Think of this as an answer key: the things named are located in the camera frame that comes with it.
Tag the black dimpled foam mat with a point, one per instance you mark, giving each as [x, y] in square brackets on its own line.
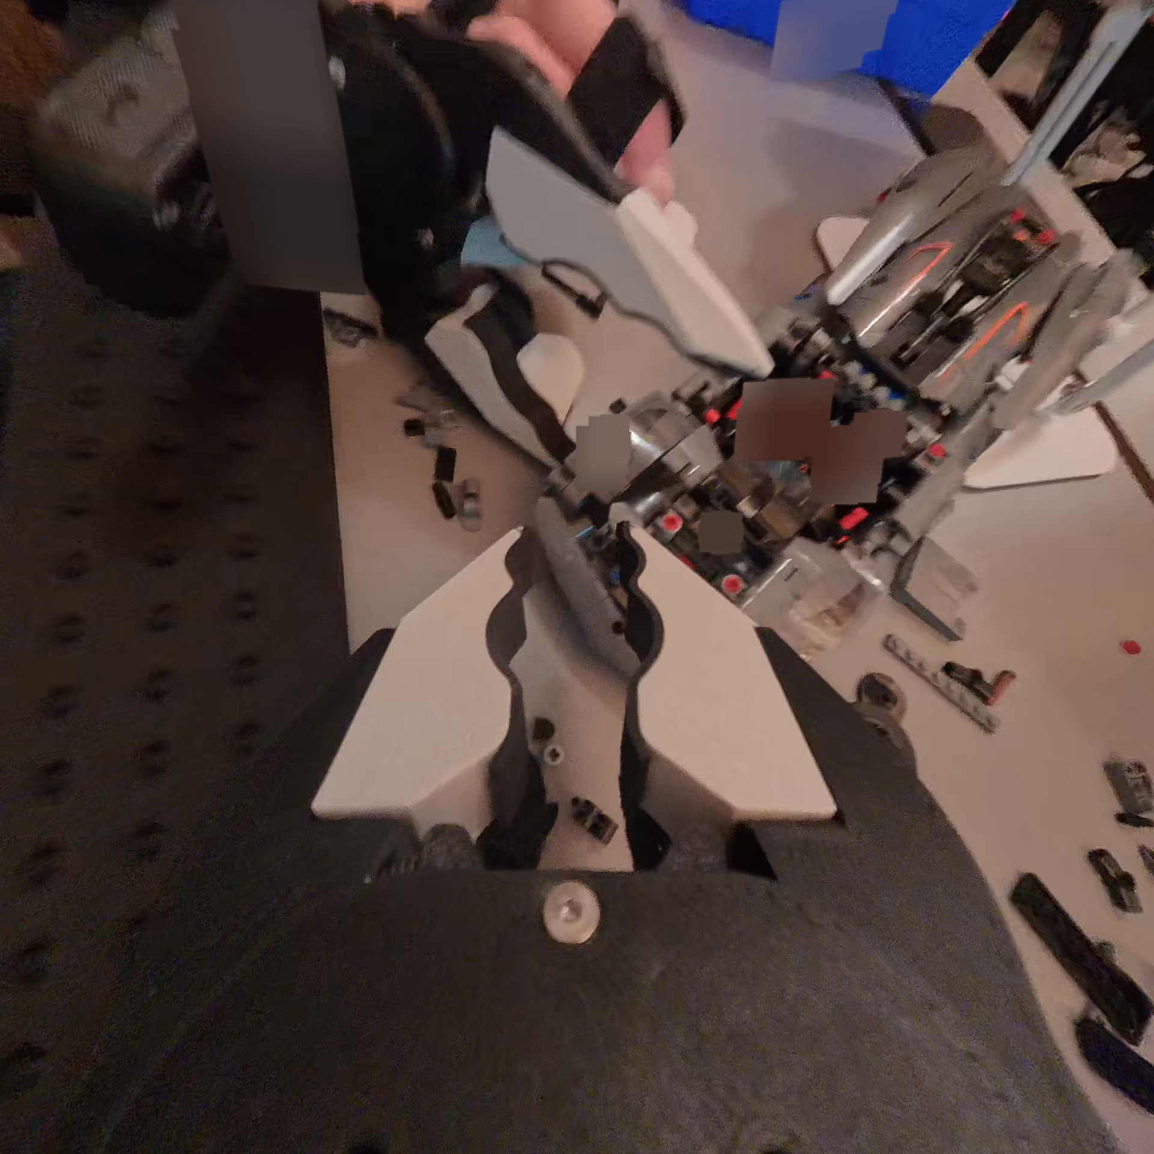
[136, 631]

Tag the small black lego piece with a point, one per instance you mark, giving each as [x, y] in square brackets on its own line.
[1112, 879]

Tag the grey lego car model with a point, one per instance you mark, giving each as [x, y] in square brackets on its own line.
[945, 298]

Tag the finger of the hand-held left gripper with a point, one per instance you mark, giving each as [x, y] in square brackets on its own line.
[468, 361]
[576, 227]

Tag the blue plastic bin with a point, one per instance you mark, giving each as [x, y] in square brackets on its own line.
[721, 18]

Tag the long grey lego plate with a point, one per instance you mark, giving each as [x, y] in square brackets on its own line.
[937, 679]

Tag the grey lego clip piece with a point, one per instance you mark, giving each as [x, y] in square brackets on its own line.
[468, 504]

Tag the black curved lego piece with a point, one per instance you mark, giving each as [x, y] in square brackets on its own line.
[1113, 1059]

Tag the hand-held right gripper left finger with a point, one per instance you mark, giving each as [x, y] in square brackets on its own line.
[424, 712]

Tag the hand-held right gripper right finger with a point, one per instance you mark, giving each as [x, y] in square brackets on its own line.
[725, 712]

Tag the dark glossy lego tile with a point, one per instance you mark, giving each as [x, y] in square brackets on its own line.
[445, 462]

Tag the black lego plate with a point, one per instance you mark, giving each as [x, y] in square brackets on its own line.
[1077, 955]

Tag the black lego lever piece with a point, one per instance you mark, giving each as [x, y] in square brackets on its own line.
[576, 289]

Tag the grey lego sloped panel assembly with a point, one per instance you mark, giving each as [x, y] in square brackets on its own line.
[932, 581]

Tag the black lego disc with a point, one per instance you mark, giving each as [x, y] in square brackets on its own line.
[879, 695]

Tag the black lego tile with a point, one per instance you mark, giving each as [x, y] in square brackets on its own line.
[593, 819]

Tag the dark grey lego technic block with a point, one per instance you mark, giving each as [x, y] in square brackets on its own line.
[1128, 782]

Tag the black lego bush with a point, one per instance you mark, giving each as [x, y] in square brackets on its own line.
[541, 732]

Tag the short black lego pin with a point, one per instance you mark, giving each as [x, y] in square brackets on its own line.
[442, 502]

